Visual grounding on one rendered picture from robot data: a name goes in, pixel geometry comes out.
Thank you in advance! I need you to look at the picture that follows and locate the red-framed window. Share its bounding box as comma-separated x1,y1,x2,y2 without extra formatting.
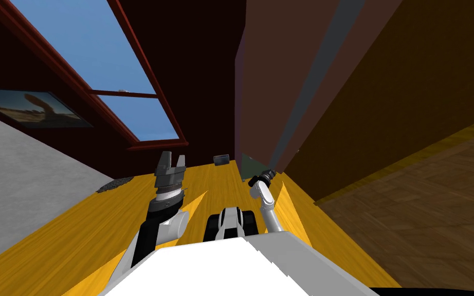
0,0,189,151

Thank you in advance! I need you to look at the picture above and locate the framed desert picture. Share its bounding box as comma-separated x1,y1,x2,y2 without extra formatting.
0,88,94,129

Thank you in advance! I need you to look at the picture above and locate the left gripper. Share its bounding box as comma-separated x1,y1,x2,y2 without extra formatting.
154,151,188,191

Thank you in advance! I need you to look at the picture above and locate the dark grey speckled mat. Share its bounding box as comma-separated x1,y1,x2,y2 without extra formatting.
96,176,135,194

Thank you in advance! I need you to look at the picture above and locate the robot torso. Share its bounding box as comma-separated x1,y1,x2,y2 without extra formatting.
97,207,381,296

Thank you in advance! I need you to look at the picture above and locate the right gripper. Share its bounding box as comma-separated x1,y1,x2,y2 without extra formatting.
259,169,278,185

